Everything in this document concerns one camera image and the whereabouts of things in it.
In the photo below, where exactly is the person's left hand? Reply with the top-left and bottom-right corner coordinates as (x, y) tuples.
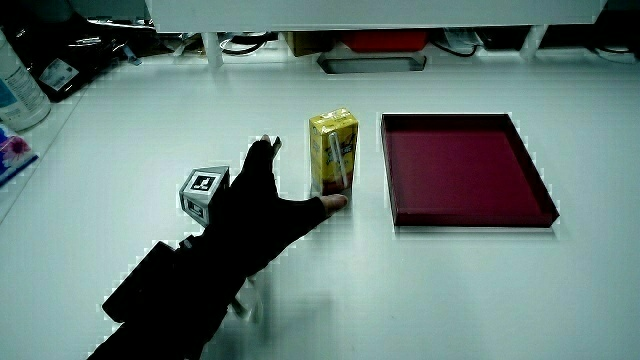
(178, 133), (349, 279)

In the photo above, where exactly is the yellow ice redtea carton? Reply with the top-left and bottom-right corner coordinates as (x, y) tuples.
(308, 107), (360, 197)

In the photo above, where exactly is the black box on forearm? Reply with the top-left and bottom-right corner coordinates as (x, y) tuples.
(101, 240), (177, 324)

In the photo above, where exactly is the brown cardboard box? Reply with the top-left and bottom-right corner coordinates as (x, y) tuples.
(285, 31), (342, 58)

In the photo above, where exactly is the dark red square tray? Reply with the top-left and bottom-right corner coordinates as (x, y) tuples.
(380, 112), (561, 229)

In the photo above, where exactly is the red box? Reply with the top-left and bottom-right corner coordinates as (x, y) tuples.
(340, 30), (430, 54)

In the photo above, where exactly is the white raised shelf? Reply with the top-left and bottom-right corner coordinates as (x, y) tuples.
(145, 0), (609, 69)

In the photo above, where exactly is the black bag with white label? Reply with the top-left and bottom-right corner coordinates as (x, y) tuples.
(9, 14), (132, 103)

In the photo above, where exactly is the floral tissue packet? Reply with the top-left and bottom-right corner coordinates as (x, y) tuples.
(0, 123), (39, 187)

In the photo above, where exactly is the white plastic bottle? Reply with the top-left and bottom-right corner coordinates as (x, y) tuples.
(0, 28), (52, 133)

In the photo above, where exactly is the black cable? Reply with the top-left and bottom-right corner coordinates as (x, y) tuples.
(430, 38), (482, 58)
(219, 32), (277, 56)

